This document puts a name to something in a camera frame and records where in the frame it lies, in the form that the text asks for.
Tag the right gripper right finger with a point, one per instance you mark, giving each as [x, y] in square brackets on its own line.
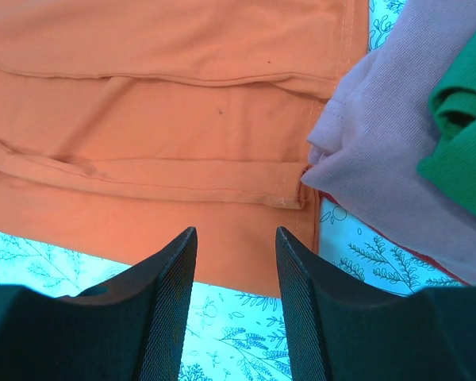
[339, 328]

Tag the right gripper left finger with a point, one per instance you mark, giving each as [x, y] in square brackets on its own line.
[130, 327]

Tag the orange t shirt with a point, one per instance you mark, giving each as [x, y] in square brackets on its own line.
[124, 122]

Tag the folded red t shirt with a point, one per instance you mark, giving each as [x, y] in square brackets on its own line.
[369, 256]

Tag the folded dusty pink t shirt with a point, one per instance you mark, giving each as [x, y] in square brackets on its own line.
[377, 127]

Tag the folded green t shirt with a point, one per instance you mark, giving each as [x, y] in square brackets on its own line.
[452, 165]

